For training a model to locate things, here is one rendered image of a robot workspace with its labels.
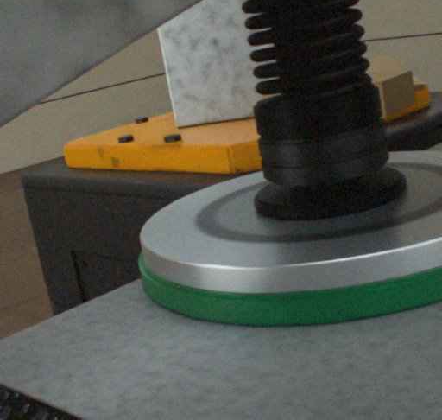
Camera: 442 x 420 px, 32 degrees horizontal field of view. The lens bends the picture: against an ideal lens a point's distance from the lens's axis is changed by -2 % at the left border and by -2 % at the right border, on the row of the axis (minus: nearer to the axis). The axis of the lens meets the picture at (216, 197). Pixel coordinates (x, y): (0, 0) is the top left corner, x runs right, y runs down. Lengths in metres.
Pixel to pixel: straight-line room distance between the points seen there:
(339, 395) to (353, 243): 0.09
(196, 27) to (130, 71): 6.02
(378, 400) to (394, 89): 0.85
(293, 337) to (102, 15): 0.16
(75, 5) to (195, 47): 1.04
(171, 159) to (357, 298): 0.83
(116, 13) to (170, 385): 0.14
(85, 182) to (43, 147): 5.58
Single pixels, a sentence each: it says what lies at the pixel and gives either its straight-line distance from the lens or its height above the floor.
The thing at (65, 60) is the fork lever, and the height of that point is 0.95.
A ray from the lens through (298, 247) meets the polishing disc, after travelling 0.35.
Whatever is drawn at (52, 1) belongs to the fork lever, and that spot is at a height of 0.97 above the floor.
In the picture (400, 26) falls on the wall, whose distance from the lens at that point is 7.04.
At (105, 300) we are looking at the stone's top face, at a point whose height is 0.82.
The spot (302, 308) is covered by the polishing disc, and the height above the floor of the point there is 0.83.
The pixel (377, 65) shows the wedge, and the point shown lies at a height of 0.82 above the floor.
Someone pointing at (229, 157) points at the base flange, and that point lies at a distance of 1.05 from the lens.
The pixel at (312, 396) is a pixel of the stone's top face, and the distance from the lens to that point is 0.28.
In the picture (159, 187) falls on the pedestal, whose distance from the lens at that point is 1.09.
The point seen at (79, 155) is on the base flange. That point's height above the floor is 0.76.
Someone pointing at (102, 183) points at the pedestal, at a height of 0.73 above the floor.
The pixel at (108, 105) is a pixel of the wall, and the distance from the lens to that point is 7.14.
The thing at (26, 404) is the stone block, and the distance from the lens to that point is 0.33.
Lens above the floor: 0.95
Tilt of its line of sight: 13 degrees down
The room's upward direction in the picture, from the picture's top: 10 degrees counter-clockwise
